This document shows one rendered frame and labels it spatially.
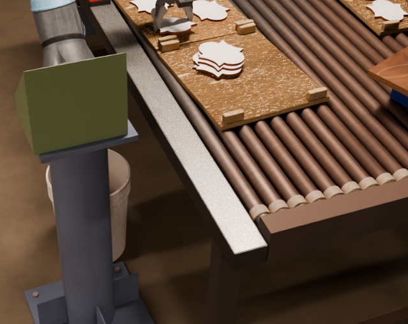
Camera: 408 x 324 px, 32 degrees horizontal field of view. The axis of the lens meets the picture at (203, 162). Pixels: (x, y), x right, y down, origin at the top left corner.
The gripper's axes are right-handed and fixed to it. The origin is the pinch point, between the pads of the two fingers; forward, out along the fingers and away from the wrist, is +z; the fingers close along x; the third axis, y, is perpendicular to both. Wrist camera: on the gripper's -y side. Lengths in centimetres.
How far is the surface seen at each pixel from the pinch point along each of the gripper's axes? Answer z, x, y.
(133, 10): 0.3, 6.7, 16.8
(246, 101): 3.1, -2.4, -42.1
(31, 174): 91, 39, 63
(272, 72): 2.8, -16.6, -32.2
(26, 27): 86, 6, 187
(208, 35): 1.5, -8.9, -6.2
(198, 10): 0.1, -12.4, 7.7
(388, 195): 4, -14, -90
